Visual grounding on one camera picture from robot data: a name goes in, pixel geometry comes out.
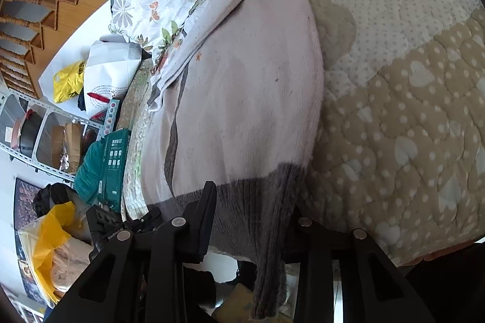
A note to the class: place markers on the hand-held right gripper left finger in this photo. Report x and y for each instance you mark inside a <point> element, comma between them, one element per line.
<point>200,228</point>

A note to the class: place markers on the teal cloth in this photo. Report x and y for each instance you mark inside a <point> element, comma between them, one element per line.
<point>88,171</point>

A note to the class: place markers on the white metal shelf rack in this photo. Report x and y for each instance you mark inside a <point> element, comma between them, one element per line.
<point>41,141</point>

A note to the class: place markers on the colourful paint palette box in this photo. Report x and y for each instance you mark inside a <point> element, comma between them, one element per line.
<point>109,118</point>

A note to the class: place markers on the white paper bag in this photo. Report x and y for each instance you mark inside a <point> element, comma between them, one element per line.
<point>110,69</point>

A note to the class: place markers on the beige quilted heart blanket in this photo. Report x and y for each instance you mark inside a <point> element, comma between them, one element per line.
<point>398,110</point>

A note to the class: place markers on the green cardboard box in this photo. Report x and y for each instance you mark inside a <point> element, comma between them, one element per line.
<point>113,163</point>

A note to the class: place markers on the black bag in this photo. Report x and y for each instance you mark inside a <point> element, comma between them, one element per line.
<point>51,196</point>

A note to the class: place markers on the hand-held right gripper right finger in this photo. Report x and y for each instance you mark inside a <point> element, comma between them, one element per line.
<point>322,245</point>

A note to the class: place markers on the small yellow plastic bag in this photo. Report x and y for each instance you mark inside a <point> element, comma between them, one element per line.
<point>68,80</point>

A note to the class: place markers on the white sweater with grey hem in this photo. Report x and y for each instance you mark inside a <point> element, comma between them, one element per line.
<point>250,88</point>

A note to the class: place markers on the cream folded cloth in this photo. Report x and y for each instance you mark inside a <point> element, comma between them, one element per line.
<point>212,19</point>

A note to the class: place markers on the large yellow plastic bag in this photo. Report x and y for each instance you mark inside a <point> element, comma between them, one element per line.
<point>49,243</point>

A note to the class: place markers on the brown cardboard box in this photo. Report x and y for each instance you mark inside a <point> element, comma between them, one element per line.
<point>66,146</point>

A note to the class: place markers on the wooden stair railing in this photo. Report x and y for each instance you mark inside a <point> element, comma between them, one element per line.
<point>41,4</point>

